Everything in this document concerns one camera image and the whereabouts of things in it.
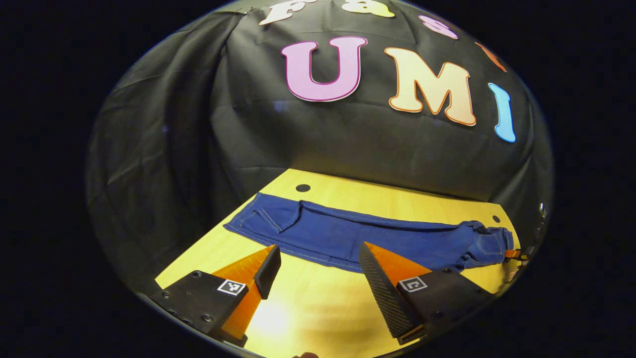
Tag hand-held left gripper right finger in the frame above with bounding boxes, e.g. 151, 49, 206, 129
359, 242, 497, 345

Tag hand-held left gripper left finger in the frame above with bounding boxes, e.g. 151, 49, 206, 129
149, 244, 282, 348

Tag blue denim jeans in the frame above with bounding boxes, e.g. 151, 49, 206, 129
224, 192, 515, 274

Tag black backdrop cloth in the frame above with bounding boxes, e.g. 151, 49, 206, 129
84, 0, 555, 299

